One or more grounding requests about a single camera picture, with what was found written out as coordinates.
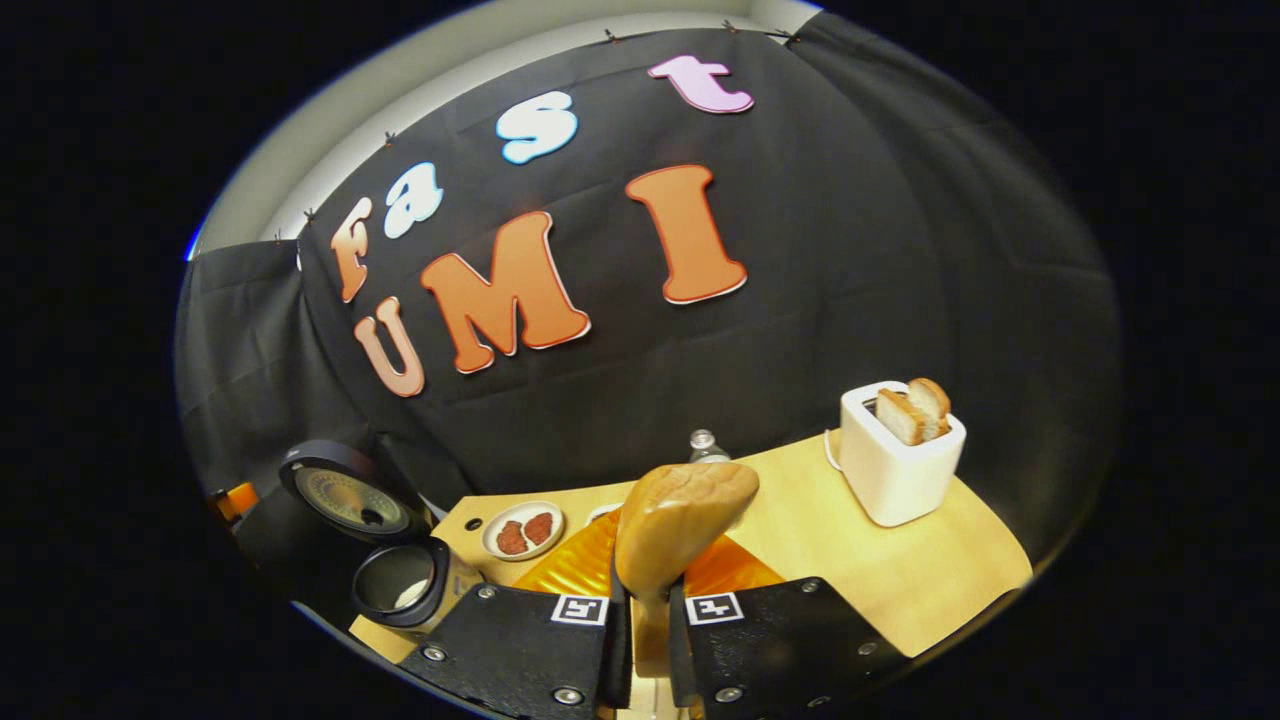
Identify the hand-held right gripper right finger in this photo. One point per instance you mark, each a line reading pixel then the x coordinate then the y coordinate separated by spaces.
pixel 770 640

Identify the toasted bread slice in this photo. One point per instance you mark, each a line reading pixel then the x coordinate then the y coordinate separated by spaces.
pixel 898 418
pixel 935 400

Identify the reddish brown meat piece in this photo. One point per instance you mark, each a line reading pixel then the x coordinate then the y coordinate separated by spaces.
pixel 511 538
pixel 539 527

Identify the white toaster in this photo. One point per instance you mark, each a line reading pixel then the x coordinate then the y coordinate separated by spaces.
pixel 900 480

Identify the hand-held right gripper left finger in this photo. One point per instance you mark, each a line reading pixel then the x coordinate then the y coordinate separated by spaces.
pixel 520 640

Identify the black backdrop cloth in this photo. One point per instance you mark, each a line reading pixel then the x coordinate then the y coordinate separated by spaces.
pixel 850 250

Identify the green drink bottle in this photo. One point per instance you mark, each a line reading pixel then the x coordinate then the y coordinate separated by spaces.
pixel 706 445

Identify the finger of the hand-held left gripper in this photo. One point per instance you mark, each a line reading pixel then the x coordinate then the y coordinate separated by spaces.
pixel 235 503

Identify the wooden spoon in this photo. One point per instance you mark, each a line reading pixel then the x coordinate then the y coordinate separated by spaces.
pixel 680 510

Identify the round white plate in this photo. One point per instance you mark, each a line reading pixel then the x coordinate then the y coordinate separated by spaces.
pixel 500 512

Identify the dark grey rice cooker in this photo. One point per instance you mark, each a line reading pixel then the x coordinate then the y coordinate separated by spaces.
pixel 350 495

